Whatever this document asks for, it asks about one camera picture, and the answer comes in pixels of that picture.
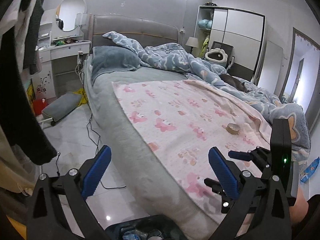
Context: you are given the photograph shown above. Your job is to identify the grey cat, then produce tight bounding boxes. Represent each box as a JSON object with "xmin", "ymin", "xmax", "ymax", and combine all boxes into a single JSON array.
[{"xmin": 219, "ymin": 74, "xmax": 248, "ymax": 93}]

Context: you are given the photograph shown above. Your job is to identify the blue cloud pattern duvet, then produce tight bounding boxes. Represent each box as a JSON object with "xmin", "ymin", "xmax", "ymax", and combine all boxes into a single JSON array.
[{"xmin": 103, "ymin": 31, "xmax": 311, "ymax": 164}]

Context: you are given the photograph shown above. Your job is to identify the black trash bin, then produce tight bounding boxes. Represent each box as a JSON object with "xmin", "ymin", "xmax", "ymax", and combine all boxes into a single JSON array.
[{"xmin": 105, "ymin": 215, "xmax": 187, "ymax": 239}]

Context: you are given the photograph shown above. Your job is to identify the blue snack wrapper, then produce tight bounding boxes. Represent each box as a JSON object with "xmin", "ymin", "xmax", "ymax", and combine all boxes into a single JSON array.
[{"xmin": 300, "ymin": 157, "xmax": 319, "ymax": 183}]

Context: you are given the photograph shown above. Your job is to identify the white wardrobe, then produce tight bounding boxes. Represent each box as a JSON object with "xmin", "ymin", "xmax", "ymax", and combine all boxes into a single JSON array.
[{"xmin": 194, "ymin": 5, "xmax": 266, "ymax": 82}]

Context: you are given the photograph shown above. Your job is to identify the white bedside lamp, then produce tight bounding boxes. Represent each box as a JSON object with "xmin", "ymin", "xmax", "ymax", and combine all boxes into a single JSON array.
[{"xmin": 185, "ymin": 37, "xmax": 199, "ymax": 53}]

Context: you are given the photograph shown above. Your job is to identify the white dressing table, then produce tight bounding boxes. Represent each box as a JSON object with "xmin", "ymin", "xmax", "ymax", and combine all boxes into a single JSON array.
[{"xmin": 32, "ymin": 9, "xmax": 91, "ymax": 102}]

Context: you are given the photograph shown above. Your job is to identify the black cable on floor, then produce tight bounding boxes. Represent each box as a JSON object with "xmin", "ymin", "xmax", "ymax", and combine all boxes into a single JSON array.
[{"xmin": 53, "ymin": 112, "xmax": 127, "ymax": 190}]

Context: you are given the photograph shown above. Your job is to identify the brown cardboard tape roll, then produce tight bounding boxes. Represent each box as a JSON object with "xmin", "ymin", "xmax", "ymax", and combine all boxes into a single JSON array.
[{"xmin": 226, "ymin": 123, "xmax": 240, "ymax": 134}]

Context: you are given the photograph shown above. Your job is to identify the red box on floor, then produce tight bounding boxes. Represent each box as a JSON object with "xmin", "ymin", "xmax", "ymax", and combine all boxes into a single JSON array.
[{"xmin": 33, "ymin": 98, "xmax": 48, "ymax": 116}]

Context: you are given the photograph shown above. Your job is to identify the beige hanging coat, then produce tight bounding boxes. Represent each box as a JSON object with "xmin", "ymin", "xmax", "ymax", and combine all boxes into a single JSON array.
[{"xmin": 1, "ymin": 128, "xmax": 35, "ymax": 193}]

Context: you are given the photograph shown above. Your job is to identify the pink cartoon print blanket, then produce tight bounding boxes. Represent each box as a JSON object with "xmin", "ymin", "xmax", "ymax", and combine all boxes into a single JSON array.
[{"xmin": 112, "ymin": 80, "xmax": 271, "ymax": 222}]

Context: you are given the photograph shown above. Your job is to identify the grey floor cushion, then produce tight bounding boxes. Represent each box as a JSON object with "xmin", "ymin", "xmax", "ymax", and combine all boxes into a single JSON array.
[{"xmin": 42, "ymin": 92, "xmax": 82, "ymax": 122}]

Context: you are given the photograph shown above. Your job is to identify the grey blue pillow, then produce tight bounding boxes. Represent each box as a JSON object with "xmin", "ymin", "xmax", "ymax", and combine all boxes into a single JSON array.
[{"xmin": 91, "ymin": 46, "xmax": 140, "ymax": 83}]

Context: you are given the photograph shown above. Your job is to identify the grey bed with headboard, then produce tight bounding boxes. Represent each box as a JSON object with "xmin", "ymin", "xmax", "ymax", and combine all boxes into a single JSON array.
[{"xmin": 83, "ymin": 14, "xmax": 311, "ymax": 240}]

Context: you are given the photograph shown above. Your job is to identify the person's hand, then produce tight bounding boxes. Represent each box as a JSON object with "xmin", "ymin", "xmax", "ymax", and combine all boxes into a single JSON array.
[{"xmin": 289, "ymin": 187, "xmax": 309, "ymax": 225}]

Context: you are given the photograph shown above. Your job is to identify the black hanging coat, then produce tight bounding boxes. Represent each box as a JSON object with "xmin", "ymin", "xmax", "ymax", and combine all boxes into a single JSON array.
[{"xmin": 1, "ymin": 28, "xmax": 57, "ymax": 165}]

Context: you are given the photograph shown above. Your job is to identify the round mirror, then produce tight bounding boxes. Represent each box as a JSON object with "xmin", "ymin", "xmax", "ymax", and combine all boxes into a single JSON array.
[{"xmin": 56, "ymin": 0, "xmax": 87, "ymax": 31}]

